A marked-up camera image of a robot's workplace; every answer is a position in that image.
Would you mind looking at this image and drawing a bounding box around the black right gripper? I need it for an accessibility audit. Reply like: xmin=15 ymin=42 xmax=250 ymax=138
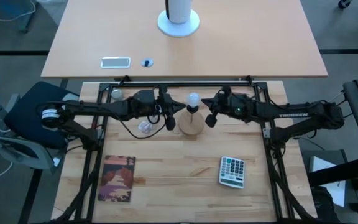
xmin=201 ymin=86 xmax=257 ymax=128

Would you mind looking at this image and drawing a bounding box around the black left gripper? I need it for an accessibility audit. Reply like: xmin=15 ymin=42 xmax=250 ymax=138
xmin=127 ymin=86 xmax=187 ymax=131

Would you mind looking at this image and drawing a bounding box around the white frosted lightbulb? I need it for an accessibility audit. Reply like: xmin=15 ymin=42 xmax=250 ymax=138
xmin=186 ymin=92 xmax=201 ymax=108

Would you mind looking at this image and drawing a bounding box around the wooden lamp base black socket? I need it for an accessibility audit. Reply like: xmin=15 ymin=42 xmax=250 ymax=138
xmin=178 ymin=105 xmax=205 ymax=136

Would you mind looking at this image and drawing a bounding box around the clear plastic wrapper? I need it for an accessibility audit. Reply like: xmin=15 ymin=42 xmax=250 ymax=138
xmin=137 ymin=120 xmax=153 ymax=135

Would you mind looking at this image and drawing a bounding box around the grey round cap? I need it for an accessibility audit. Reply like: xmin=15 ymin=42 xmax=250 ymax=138
xmin=110 ymin=88 xmax=124 ymax=101

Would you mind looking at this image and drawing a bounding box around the grey desk calculator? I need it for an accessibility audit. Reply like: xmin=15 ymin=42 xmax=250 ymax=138
xmin=218 ymin=156 xmax=246 ymax=189

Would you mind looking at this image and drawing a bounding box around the white tower device round base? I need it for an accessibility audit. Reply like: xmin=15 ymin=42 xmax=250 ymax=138
xmin=157 ymin=0 xmax=201 ymax=38

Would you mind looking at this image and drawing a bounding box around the red landscape picture book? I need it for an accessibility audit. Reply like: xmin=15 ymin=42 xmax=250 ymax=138
xmin=97 ymin=154 xmax=137 ymax=203

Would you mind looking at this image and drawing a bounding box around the white paper sheet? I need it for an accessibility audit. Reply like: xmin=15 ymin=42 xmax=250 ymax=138
xmin=309 ymin=155 xmax=346 ymax=208

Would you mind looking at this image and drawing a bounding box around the dark blue office chair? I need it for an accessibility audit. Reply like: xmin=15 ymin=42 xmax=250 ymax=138
xmin=0 ymin=72 xmax=81 ymax=174

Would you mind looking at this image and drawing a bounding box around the black aluminium table frame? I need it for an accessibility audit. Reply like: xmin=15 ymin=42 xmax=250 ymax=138
xmin=51 ymin=74 xmax=319 ymax=224

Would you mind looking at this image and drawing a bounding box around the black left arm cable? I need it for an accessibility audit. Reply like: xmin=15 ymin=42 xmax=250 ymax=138
xmin=112 ymin=107 xmax=168 ymax=140

